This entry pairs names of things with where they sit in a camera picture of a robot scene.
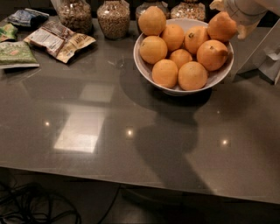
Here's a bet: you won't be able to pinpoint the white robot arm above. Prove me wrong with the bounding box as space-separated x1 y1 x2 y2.
210 0 280 39

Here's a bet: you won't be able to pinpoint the blue snack bag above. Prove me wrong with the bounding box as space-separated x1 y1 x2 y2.
7 8 49 28

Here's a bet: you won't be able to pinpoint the glass jar of grains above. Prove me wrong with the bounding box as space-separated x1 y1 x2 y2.
97 0 130 40

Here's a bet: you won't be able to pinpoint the glass jar of nuts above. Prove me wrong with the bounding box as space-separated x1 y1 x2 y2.
57 0 92 34

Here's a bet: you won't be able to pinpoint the small orange centre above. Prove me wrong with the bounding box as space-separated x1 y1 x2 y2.
170 49 193 68

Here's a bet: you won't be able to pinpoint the glass jar behind bowl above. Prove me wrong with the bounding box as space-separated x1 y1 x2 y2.
135 0 170 21

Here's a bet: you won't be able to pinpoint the orange centre right with stem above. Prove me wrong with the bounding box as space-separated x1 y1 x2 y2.
184 26 210 54

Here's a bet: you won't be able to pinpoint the black floor cables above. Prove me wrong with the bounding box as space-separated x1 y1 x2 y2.
0 174 122 224

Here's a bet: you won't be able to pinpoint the small green snack packet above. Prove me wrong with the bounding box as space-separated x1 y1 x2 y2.
0 24 18 42

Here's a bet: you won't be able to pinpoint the brown white snack bag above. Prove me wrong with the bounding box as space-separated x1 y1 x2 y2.
24 21 95 63

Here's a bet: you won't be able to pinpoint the green snack bag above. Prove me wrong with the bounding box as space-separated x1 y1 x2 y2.
0 41 39 69

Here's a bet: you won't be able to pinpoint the glass jar of cereal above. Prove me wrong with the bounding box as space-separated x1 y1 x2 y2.
171 0 206 21

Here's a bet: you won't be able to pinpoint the orange right large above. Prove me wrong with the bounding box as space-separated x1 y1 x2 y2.
196 39 228 72

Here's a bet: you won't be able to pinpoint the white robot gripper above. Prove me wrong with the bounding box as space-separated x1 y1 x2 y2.
209 0 268 39

